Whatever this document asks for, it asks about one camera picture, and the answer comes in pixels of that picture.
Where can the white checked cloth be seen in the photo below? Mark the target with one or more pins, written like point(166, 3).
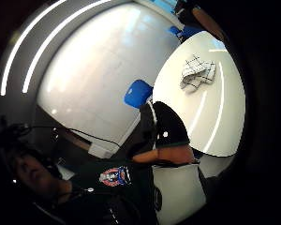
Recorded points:
point(197, 70)

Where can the blue chair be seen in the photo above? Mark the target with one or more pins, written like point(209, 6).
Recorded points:
point(137, 93)
point(185, 31)

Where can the black headset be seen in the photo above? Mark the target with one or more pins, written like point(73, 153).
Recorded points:
point(48, 164)

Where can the brown and black chair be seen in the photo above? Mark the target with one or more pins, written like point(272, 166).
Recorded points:
point(206, 20)

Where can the the person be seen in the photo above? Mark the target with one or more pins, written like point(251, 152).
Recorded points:
point(93, 193)

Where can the ceiling light strip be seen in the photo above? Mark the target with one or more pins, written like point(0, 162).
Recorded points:
point(45, 43)
point(20, 40)

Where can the small silver clip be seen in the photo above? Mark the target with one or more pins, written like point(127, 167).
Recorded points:
point(90, 189)

